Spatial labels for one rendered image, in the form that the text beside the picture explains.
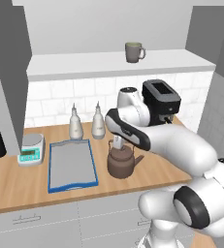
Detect grey drawer front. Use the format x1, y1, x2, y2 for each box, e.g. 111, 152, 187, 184
0, 201, 80, 248
77, 185, 195, 248

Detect brown kettle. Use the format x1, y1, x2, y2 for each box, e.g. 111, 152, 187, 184
107, 139, 145, 179

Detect white ceramic bottle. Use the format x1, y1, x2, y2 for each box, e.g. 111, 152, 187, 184
68, 103, 84, 140
90, 101, 107, 140

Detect blue rimmed grey tray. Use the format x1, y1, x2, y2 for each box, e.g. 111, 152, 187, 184
47, 139, 100, 195

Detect grey mug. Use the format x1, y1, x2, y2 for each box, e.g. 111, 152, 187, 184
124, 42, 147, 64

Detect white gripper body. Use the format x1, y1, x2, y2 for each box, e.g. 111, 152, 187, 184
112, 135, 127, 150

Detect white kitchen scale teal display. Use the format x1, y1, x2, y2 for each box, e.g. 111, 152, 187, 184
17, 133, 47, 168

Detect grey left cabinet door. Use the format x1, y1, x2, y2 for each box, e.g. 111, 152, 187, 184
0, 0, 33, 157

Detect grey drawer handle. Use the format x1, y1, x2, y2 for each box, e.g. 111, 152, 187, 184
12, 214, 42, 226

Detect grey wall cabinet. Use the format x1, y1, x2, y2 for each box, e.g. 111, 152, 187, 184
11, 0, 224, 82

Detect black toaster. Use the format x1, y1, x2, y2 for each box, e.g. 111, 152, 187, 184
141, 78, 182, 127

